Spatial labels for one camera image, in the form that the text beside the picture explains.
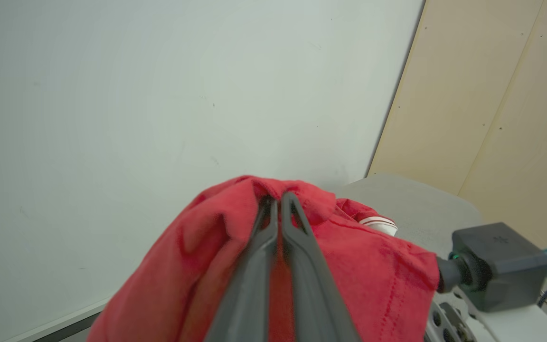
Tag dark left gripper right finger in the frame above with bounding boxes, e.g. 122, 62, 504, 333
281, 191, 362, 342

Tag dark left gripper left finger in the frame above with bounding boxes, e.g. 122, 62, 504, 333
205, 195, 280, 342

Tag red garment white striped collar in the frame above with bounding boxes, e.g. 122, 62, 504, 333
87, 175, 440, 342

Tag grey fabric sofa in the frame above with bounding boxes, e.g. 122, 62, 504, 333
335, 173, 485, 259

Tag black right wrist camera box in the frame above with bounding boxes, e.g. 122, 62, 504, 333
436, 222, 547, 313

